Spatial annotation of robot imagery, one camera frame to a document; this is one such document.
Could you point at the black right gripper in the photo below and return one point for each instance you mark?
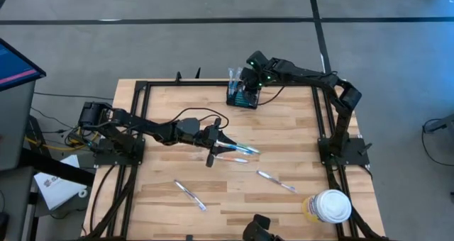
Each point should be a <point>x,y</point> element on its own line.
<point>252,85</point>

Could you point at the grey stand leg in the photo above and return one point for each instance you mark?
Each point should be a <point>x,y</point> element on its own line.
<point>443,123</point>

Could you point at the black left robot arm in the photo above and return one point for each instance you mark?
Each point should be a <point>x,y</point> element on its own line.
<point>142,122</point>

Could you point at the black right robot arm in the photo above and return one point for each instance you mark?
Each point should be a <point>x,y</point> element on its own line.
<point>342,127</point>

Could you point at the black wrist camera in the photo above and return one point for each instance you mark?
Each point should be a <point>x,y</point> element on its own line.
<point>207,134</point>
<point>257,60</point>

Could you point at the orange toothbrush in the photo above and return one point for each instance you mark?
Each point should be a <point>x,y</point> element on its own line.
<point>234,159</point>

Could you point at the blue screen monitor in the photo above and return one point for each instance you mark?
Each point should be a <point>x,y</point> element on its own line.
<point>14,67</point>

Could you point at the white tape roll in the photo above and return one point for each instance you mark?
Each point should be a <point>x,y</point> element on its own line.
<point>80,192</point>

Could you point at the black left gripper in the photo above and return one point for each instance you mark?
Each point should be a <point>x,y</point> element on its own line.
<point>211,159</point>

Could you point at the grey equipment cabinet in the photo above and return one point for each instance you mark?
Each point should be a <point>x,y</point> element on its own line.
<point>16,127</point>

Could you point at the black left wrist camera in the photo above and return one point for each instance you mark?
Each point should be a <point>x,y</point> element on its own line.
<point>207,134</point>

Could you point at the black cart beam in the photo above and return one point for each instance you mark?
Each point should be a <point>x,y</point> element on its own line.
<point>53,166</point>

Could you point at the white lidded wipes canister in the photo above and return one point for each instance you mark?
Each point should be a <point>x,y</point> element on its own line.
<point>331,205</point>

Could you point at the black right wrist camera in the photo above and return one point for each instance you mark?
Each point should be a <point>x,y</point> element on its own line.
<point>257,60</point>

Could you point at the small black rail bracket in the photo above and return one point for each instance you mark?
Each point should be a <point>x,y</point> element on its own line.
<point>189,238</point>

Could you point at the blue toothpaste tube white cap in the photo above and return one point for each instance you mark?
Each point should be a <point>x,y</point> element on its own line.
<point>241,100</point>

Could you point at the white paper booklet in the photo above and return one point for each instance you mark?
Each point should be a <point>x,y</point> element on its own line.
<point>58,188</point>

